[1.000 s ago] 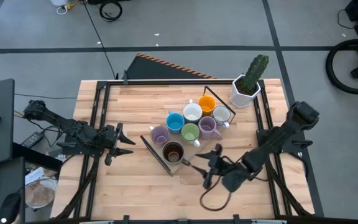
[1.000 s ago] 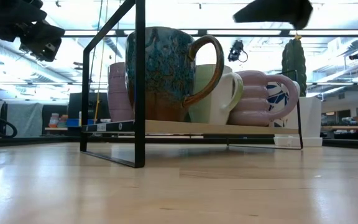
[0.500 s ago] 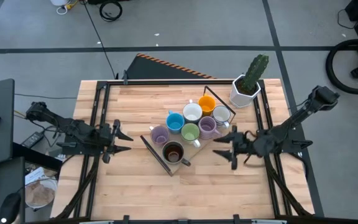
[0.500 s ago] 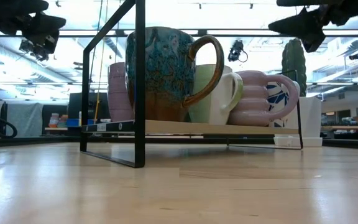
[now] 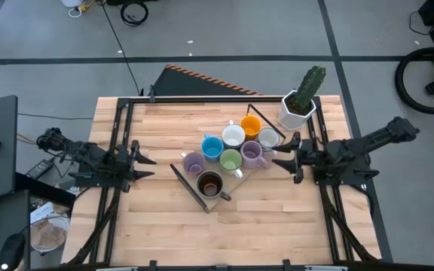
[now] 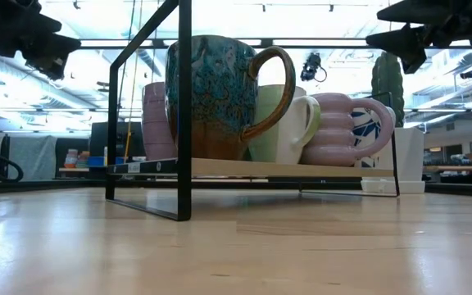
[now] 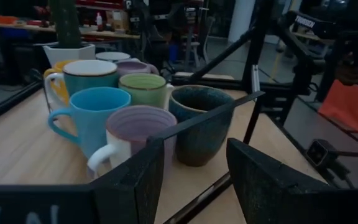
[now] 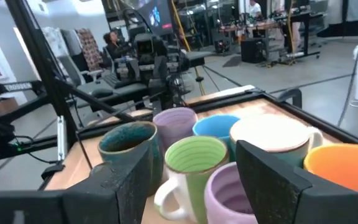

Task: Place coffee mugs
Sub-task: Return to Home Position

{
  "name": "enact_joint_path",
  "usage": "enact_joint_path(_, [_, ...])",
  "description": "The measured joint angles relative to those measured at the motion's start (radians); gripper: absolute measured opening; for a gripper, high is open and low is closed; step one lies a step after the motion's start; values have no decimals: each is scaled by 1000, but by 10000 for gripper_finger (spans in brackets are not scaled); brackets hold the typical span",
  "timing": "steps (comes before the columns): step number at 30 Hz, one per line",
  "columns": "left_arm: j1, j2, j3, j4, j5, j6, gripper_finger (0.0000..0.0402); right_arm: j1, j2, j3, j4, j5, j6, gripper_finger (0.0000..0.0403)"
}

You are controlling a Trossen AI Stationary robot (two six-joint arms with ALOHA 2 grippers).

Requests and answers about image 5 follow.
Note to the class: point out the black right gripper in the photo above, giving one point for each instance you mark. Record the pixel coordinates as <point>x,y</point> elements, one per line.
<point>306,160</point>

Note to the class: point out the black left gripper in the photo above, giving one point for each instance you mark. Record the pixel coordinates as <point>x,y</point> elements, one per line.
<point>129,167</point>

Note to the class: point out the white mug blue leaf pattern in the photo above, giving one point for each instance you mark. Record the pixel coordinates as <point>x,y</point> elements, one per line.
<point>269,138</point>

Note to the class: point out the lilac ribbed mug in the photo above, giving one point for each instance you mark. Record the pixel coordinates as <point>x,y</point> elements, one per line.
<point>251,154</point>

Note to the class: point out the orange mug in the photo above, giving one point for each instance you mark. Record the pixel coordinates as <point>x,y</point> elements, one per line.
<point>251,126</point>

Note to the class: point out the plain purple mug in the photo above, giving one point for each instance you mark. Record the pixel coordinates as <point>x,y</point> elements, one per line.
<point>193,165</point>

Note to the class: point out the plain white mug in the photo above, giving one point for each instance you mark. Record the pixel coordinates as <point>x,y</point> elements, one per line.
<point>233,137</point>

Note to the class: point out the teal mug dark inside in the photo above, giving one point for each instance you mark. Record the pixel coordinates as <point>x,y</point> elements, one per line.
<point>209,184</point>

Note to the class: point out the light blue mug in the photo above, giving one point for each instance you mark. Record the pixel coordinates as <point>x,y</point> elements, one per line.
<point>212,150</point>

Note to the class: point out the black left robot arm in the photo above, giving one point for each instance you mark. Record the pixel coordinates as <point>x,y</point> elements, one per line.
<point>85,154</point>

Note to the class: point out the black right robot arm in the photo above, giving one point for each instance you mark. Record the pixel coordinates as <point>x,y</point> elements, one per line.
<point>371,141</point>

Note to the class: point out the white hexagonal planter pot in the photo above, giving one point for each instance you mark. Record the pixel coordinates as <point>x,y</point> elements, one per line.
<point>288,118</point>

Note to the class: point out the green cactus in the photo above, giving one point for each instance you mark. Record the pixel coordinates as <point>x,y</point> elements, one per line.
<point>309,88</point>

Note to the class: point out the black ramp orange striped edge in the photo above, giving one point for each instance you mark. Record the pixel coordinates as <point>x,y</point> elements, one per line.
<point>187,84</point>

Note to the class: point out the black power adapter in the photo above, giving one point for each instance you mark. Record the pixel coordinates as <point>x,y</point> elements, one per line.
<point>39,169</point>

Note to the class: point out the white paper sheet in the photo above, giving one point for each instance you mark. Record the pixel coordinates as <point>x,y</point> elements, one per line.
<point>43,211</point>

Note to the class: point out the bowl with brown paper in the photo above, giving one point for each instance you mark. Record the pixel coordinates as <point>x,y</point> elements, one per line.
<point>47,235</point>

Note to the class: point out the dark grey desk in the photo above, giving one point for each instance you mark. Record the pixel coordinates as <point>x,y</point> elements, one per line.
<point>6,218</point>

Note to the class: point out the black computer mouse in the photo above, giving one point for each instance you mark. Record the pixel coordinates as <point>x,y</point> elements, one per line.
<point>11,252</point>

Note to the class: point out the white round device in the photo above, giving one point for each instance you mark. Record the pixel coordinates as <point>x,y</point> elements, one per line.
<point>72,3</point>

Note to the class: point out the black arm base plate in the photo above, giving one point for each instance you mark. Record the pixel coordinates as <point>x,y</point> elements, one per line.
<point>89,181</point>
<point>352,180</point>

